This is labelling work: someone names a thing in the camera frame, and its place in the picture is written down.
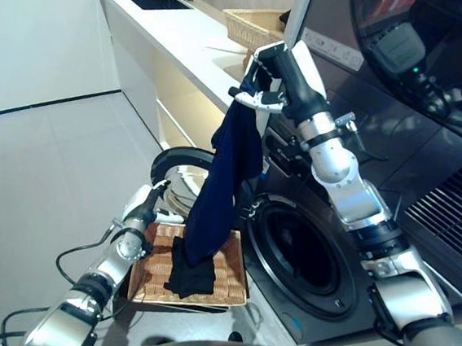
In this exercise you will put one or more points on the blue garment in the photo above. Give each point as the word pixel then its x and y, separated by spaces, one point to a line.
pixel 227 172

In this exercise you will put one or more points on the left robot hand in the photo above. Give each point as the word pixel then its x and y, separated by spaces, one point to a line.
pixel 144 205

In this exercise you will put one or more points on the rectangular wicker laundry basket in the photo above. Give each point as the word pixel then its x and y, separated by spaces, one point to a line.
pixel 152 271

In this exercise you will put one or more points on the pale shallow wicker basket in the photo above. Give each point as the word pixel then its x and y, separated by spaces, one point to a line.
pixel 249 25

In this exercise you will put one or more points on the round glass washer door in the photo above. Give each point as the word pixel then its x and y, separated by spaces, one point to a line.
pixel 182 168

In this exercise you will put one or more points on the white counter with shelves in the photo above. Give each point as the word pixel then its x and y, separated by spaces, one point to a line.
pixel 178 37

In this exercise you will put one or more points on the charcoal folded garment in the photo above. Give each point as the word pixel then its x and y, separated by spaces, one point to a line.
pixel 192 279

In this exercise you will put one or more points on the grey front-load washing machine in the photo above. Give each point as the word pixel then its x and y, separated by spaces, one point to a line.
pixel 308 262

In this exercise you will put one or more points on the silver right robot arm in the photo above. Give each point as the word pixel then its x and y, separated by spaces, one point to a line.
pixel 374 219

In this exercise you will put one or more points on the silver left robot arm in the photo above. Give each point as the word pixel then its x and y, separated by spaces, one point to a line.
pixel 97 283

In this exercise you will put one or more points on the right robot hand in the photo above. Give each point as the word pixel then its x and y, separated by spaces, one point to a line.
pixel 293 77

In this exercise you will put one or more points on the black countertop inset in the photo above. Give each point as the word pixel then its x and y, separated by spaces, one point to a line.
pixel 159 2

